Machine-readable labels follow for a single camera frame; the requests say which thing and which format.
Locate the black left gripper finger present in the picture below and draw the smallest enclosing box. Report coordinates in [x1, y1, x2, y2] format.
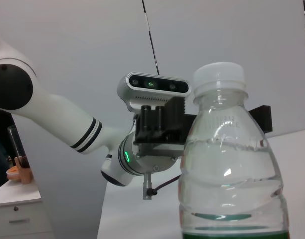
[249, 105, 273, 134]

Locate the left arm dark cable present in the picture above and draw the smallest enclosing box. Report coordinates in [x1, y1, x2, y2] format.
[152, 174, 183, 196]

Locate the tall glass tube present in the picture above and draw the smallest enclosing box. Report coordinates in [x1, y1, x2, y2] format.
[7, 125, 31, 175]

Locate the dark bulky object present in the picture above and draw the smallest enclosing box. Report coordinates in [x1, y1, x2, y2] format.
[0, 106, 17, 192]

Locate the white drawer cabinet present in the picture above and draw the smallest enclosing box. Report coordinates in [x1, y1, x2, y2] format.
[0, 178, 56, 239]

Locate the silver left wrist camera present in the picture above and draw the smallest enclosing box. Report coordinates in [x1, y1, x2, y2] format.
[116, 71, 192, 113]

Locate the clear bottle with green label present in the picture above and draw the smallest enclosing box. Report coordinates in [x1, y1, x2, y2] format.
[178, 62, 291, 239]

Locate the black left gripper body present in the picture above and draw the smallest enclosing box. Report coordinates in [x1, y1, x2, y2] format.
[133, 97, 197, 145]

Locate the small orange bowl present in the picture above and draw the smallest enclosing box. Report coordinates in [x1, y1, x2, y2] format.
[6, 166, 21, 182]

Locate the left wrist metal cable plug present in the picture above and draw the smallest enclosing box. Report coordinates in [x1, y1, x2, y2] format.
[142, 173, 158, 200]

